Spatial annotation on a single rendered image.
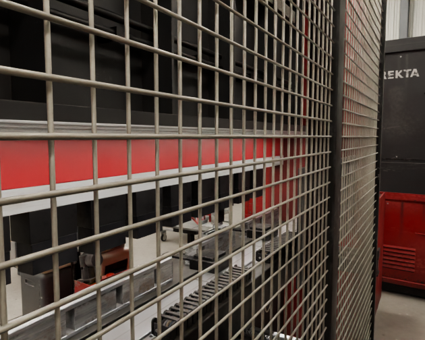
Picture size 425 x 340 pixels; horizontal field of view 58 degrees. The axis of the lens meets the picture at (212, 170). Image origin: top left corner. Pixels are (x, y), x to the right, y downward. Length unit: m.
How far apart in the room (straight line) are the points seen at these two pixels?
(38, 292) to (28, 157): 1.48
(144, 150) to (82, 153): 0.27
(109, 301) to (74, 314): 0.14
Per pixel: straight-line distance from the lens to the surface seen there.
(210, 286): 1.10
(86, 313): 1.28
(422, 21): 8.86
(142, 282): 1.45
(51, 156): 0.18
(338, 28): 0.68
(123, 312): 1.37
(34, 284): 2.48
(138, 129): 1.01
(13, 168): 1.03
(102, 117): 0.96
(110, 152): 1.23
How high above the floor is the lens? 1.45
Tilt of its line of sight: 5 degrees down
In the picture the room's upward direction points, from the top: straight up
